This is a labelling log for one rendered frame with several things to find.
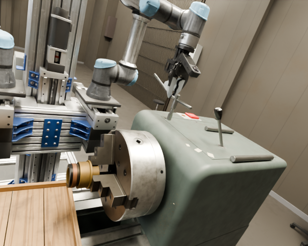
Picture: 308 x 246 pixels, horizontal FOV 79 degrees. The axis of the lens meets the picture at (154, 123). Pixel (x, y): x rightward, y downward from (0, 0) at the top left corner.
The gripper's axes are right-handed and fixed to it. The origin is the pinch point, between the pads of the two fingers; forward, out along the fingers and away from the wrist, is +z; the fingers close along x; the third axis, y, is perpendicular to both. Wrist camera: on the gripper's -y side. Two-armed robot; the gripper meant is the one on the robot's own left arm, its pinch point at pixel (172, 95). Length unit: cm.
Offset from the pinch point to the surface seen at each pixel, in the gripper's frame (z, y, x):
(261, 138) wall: 61, 91, -291
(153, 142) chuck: 13.8, -15.9, 13.1
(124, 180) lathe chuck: 24.2, -22.1, 23.5
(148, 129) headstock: 15.5, -2.2, 7.6
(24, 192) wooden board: 49, 3, 49
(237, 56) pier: -58, 193, -268
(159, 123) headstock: 11.9, -3.0, 3.7
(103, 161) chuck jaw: 24.5, -11.6, 27.3
